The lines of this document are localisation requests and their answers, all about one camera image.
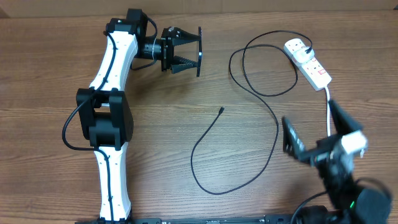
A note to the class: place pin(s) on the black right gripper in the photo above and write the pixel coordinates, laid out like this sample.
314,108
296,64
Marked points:
342,124

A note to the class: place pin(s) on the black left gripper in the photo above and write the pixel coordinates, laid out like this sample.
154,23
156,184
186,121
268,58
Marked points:
168,50

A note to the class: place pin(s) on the Samsung Galaxy smartphone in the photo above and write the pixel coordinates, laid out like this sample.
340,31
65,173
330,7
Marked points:
200,51

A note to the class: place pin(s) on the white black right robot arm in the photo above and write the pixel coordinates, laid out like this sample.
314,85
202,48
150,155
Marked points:
352,202

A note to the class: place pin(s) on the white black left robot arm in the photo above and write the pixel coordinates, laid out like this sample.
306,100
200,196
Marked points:
105,116

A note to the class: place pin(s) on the white charger plug adapter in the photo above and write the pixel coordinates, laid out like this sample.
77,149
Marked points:
303,55

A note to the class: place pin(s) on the white power strip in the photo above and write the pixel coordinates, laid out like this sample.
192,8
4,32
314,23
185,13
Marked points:
312,70

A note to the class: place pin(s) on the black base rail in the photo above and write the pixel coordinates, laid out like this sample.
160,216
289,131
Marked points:
267,219

